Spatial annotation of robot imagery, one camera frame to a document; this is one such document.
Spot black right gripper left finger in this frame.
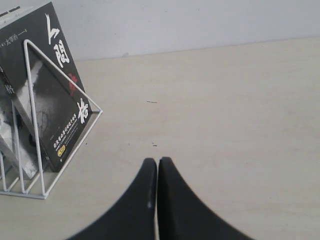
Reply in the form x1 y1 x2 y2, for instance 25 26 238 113
69 158 157 240

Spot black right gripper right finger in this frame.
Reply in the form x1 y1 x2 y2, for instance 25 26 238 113
157 157 251 240

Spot black cover book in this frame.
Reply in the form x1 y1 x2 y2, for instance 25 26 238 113
0 3 92 172

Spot white grey spine book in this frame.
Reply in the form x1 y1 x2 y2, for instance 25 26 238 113
0 82 39 180

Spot white wire book rack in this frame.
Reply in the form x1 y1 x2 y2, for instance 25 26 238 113
0 39 103 199

